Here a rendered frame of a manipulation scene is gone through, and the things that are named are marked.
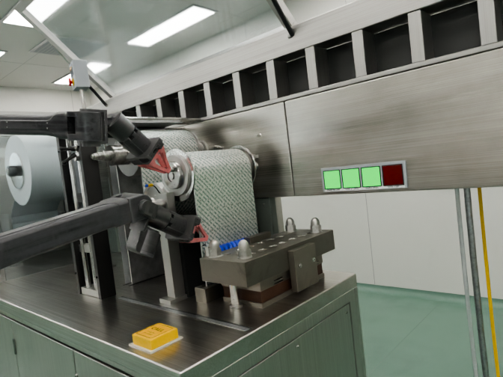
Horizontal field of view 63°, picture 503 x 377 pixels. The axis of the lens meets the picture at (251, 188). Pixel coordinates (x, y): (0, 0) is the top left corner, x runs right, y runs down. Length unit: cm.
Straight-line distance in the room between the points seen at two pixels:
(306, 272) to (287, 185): 31
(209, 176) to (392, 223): 274
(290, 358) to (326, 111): 67
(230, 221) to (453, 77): 68
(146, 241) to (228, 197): 31
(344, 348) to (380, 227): 259
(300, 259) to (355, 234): 282
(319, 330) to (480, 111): 65
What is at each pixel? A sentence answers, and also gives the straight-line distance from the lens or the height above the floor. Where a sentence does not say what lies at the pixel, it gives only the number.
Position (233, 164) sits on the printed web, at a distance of 122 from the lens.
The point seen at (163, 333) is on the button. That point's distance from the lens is 92.
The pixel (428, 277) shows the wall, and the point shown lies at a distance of 373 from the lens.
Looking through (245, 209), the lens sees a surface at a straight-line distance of 124.
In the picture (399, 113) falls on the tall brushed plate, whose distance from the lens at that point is 111.
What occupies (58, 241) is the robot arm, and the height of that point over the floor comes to 115.
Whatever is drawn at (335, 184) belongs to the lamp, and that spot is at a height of 117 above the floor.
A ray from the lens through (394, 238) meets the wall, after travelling 374.
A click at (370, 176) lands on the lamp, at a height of 118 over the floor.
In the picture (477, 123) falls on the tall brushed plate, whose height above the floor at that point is 129.
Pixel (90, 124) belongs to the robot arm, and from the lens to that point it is 100.
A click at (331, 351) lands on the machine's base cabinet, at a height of 73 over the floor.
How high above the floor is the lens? 125
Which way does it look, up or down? 3 degrees down
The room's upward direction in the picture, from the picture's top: 7 degrees counter-clockwise
